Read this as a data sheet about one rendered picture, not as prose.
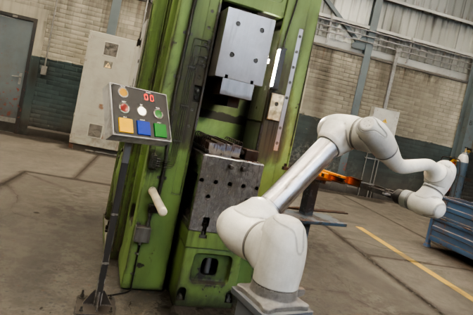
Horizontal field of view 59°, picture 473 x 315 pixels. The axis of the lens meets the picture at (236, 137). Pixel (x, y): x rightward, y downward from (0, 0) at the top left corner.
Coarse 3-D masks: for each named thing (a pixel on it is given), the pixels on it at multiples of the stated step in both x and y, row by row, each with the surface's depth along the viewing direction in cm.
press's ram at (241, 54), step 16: (224, 16) 244; (240, 16) 241; (256, 16) 244; (224, 32) 239; (240, 32) 242; (256, 32) 245; (272, 32) 248; (224, 48) 240; (240, 48) 243; (256, 48) 246; (224, 64) 241; (240, 64) 244; (256, 64) 247; (240, 80) 246; (256, 80) 249
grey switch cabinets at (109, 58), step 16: (96, 32) 728; (96, 48) 730; (112, 48) 733; (128, 48) 739; (96, 64) 732; (112, 64) 737; (128, 64) 741; (96, 80) 735; (112, 80) 739; (128, 80) 743; (80, 96) 733; (96, 96) 737; (80, 112) 735; (96, 112) 740; (80, 128) 737; (96, 128) 741; (80, 144) 744; (96, 144) 744; (112, 144) 748
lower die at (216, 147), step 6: (198, 138) 270; (204, 138) 272; (216, 138) 267; (210, 144) 244; (216, 144) 246; (222, 144) 247; (234, 144) 255; (210, 150) 245; (216, 150) 246; (222, 150) 247; (228, 150) 248; (234, 150) 249; (240, 150) 251; (228, 156) 249; (234, 156) 250
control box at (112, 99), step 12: (108, 84) 208; (120, 84) 212; (108, 96) 206; (120, 96) 209; (132, 96) 214; (144, 96) 219; (156, 96) 225; (108, 108) 205; (120, 108) 206; (132, 108) 212; (144, 108) 217; (156, 108) 222; (108, 120) 203; (132, 120) 209; (144, 120) 214; (156, 120) 220; (168, 120) 225; (108, 132) 202; (120, 132) 202; (168, 132) 223; (156, 144) 222
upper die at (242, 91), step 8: (208, 80) 273; (216, 80) 254; (224, 80) 243; (232, 80) 244; (208, 88) 269; (216, 88) 251; (224, 88) 243; (232, 88) 245; (240, 88) 246; (248, 88) 248; (232, 96) 246; (240, 96) 247; (248, 96) 248
